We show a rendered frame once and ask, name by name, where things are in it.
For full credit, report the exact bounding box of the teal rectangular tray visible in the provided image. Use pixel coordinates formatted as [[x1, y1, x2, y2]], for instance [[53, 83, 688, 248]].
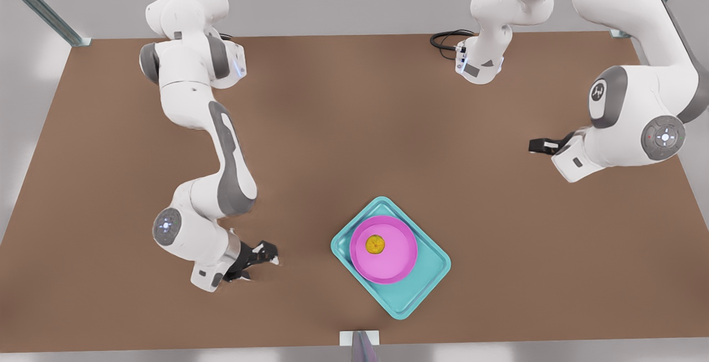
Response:
[[331, 196, 452, 320]]

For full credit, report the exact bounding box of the pink round plate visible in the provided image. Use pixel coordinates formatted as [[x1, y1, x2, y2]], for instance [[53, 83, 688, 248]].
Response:
[[350, 215, 419, 285]]

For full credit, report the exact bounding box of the white post foot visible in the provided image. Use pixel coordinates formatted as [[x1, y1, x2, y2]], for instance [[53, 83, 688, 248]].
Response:
[[340, 330, 381, 347]]

